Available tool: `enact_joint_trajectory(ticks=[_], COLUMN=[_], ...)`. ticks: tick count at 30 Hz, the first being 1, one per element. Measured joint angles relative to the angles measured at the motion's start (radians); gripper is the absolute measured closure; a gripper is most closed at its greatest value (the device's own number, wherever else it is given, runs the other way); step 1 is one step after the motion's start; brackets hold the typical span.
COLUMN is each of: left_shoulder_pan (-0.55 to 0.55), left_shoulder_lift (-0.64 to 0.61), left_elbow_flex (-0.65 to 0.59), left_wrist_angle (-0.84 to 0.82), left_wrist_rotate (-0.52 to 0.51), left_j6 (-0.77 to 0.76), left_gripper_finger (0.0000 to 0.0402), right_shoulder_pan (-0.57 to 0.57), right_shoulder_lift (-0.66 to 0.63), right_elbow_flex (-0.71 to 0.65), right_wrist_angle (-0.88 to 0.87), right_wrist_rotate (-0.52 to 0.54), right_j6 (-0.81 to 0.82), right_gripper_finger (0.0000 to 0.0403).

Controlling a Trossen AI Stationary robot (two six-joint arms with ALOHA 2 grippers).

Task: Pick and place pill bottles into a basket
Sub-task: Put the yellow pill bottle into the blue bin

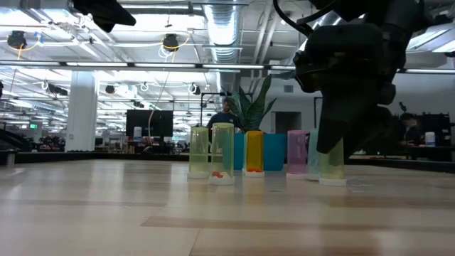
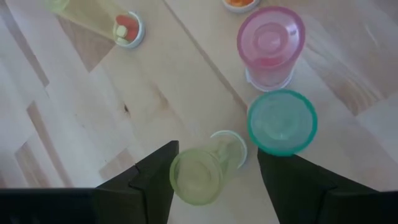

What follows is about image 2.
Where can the orange pill bottle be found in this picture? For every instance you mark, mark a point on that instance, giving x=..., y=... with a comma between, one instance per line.
x=240, y=3

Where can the yellow-green pill bottle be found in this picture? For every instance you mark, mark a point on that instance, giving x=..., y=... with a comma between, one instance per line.
x=199, y=177

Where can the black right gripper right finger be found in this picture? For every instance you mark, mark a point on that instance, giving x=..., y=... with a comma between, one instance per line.
x=295, y=193

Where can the yellow-green bottle with pills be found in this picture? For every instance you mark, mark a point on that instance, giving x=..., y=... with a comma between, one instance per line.
x=129, y=29

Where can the pink pill bottle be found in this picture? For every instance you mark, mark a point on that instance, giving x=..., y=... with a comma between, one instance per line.
x=270, y=46

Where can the teal pill bottle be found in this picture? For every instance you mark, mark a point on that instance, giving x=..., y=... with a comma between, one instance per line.
x=282, y=123

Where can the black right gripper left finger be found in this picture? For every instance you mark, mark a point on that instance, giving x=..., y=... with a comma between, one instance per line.
x=149, y=193

